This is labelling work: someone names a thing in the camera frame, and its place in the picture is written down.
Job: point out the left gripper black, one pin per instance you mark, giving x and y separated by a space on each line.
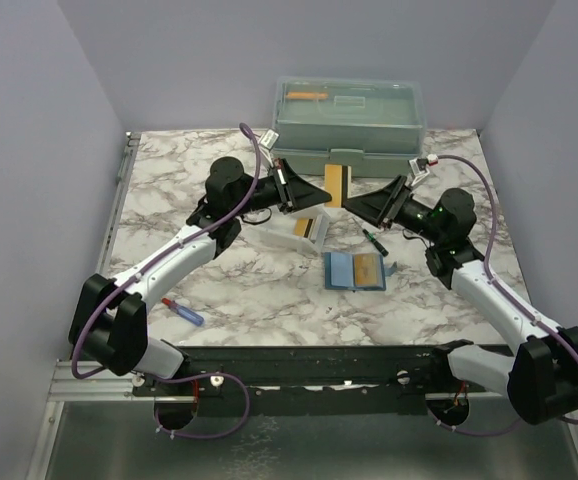
293 192

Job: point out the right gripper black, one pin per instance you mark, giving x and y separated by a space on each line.
382 207

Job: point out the gold credit card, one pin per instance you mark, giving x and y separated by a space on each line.
368 271
337 181

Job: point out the blue leather card holder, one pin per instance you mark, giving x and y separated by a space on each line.
338 272

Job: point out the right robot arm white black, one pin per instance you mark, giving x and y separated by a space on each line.
540 376

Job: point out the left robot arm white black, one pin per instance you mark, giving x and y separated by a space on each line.
110 322

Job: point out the gold card in tray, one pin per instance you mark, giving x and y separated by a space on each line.
304 227

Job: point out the white plastic card tray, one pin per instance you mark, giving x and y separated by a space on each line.
278 231

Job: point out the small green black screwdriver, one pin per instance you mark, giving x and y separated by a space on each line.
372 239

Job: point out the green plastic toolbox clear lid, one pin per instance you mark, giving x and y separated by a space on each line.
375 127

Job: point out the orange tool inside toolbox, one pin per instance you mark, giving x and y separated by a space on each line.
306 96

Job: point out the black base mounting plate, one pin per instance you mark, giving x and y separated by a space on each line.
305 381

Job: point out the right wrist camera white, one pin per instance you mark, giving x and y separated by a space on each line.
420 169

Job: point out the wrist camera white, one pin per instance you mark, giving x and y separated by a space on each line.
420 169
266 143

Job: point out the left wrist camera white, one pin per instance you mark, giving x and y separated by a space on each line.
266 143

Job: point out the blue red handled screwdriver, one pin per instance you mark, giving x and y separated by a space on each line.
183 312

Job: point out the aluminium rail frame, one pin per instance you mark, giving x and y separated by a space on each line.
449 415

